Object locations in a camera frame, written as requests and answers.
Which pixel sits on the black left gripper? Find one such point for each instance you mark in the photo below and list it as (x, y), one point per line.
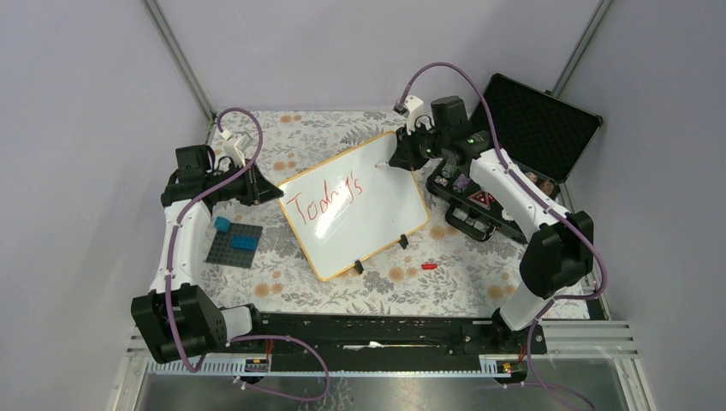
(258, 188)

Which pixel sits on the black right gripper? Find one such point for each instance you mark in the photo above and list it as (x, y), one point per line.
(405, 157)

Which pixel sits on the yellow framed whiteboard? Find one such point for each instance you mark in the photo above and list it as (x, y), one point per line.
(344, 210)

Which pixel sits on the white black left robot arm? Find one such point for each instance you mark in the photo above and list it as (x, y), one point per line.
(176, 318)

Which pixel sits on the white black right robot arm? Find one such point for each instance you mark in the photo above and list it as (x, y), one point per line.
(559, 243)

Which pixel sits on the loose blue lego brick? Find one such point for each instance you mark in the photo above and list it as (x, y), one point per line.
(222, 224)

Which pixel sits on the grey blue lego plate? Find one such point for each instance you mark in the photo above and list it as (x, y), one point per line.
(235, 247)

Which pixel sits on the black poker chip case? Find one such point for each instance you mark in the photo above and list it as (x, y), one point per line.
(545, 136)

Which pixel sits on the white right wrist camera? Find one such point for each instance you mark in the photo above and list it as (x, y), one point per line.
(413, 109)

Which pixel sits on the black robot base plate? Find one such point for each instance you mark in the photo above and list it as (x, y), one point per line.
(321, 335)

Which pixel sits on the grey slotted cable duct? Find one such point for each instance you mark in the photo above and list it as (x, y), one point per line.
(366, 365)

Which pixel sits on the aluminium frame rail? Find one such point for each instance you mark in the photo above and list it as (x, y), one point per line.
(178, 56)

